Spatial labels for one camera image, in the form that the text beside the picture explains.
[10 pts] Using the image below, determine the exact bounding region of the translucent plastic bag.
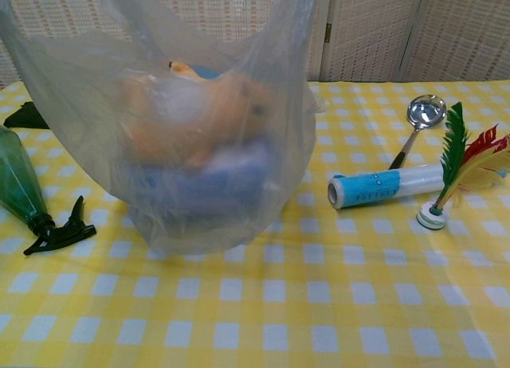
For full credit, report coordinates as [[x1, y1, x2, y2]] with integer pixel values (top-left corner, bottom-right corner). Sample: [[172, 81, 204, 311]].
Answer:
[[0, 0, 327, 256]]

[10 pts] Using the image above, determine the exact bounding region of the blue box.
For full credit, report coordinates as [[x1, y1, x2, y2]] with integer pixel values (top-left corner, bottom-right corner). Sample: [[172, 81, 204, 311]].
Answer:
[[126, 138, 280, 245]]

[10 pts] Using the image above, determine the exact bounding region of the orange plush toy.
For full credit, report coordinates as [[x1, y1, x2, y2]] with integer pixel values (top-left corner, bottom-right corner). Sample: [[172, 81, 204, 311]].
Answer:
[[122, 59, 282, 170]]

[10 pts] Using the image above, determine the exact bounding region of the cling film roll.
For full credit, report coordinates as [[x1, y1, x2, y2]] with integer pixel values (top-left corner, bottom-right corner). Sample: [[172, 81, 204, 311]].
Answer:
[[327, 162, 446, 210]]

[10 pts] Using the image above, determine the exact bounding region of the yellow checkered tablecloth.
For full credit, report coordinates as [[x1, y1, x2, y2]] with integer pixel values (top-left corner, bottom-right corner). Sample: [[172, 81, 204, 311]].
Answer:
[[0, 80, 510, 368]]

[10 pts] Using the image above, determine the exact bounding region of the silver metal ladle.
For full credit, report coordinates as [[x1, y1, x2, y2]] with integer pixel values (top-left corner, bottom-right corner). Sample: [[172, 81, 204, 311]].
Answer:
[[388, 93, 447, 170]]

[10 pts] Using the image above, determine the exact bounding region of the feather shuttlecock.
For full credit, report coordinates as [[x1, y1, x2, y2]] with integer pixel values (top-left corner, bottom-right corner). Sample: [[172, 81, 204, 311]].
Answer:
[[416, 101, 510, 230]]

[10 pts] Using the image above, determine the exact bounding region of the green spray bottle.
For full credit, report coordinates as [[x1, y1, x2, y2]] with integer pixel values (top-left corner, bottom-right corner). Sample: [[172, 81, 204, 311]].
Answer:
[[0, 124, 97, 256]]

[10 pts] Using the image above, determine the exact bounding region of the black triangular object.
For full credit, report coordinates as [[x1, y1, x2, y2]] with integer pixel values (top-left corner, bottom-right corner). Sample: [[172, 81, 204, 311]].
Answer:
[[2, 100, 50, 130]]

